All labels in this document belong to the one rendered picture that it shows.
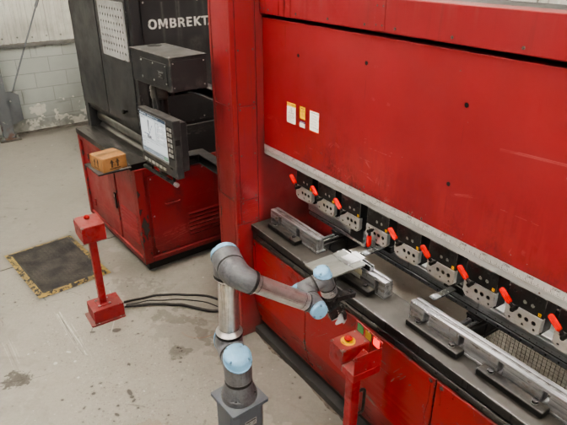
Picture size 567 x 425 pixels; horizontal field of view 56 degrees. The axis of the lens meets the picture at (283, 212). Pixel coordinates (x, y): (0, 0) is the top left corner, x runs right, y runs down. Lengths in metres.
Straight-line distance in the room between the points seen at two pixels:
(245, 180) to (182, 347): 1.29
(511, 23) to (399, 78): 0.56
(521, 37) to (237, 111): 1.73
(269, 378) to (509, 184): 2.11
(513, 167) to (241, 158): 1.73
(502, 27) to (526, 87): 0.22
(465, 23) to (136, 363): 2.87
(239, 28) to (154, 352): 2.19
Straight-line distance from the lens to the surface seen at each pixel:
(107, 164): 4.18
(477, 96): 2.12
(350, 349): 2.64
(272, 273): 3.44
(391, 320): 2.67
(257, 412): 2.41
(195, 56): 3.18
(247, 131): 3.25
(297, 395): 3.50
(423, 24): 2.24
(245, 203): 3.41
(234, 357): 2.24
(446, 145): 2.24
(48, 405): 3.73
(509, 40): 2.02
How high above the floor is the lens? 2.47
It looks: 26 degrees down
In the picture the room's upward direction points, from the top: straight up
